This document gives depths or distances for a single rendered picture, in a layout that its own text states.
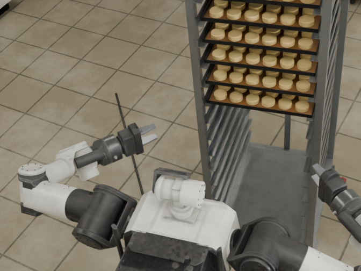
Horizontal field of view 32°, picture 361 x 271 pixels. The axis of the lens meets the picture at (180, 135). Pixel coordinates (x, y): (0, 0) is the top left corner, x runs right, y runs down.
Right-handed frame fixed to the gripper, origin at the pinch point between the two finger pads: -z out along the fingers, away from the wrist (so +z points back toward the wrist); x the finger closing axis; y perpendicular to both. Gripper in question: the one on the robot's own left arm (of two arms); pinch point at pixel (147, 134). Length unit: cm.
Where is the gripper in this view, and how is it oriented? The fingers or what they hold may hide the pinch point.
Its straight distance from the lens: 212.6
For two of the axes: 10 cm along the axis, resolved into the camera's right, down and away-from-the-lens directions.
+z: -8.9, 3.6, -2.6
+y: -4.4, -5.9, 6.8
